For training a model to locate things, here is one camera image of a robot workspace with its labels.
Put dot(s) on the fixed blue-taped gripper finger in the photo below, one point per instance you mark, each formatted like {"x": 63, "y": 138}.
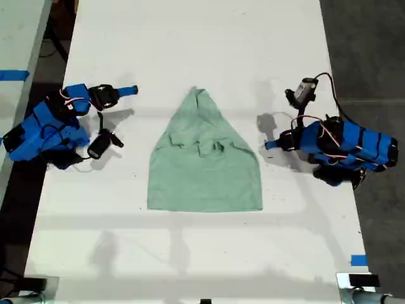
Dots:
{"x": 281, "y": 140}
{"x": 126, "y": 89}

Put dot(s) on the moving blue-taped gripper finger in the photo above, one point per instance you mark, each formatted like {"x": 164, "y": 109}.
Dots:
{"x": 284, "y": 146}
{"x": 125, "y": 93}

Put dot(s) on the pale green T-shirt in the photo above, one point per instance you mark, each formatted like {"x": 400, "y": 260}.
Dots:
{"x": 202, "y": 177}

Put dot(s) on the blue and black robot arm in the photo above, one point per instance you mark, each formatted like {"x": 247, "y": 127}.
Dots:
{"x": 47, "y": 126}
{"x": 351, "y": 142}

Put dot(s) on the long blue tape strip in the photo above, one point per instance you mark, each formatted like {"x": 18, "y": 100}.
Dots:
{"x": 12, "y": 75}

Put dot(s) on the adjacent grey table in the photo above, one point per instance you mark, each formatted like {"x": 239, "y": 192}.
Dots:
{"x": 16, "y": 38}

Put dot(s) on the short blue tape strip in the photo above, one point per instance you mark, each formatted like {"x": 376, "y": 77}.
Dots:
{"x": 358, "y": 260}

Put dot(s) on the metal mounting plate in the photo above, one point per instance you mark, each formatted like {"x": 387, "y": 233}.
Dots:
{"x": 342, "y": 282}
{"x": 53, "y": 286}

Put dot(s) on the small black box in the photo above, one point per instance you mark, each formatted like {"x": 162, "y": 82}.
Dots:
{"x": 364, "y": 280}
{"x": 33, "y": 284}

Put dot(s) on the grey metal pipe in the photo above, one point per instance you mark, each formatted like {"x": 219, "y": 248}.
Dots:
{"x": 22, "y": 299}
{"x": 367, "y": 298}

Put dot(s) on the short black camera stalk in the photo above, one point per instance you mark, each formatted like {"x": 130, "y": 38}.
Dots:
{"x": 300, "y": 115}
{"x": 101, "y": 122}

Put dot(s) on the black camera box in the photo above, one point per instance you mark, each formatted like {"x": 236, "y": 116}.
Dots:
{"x": 99, "y": 145}
{"x": 303, "y": 90}

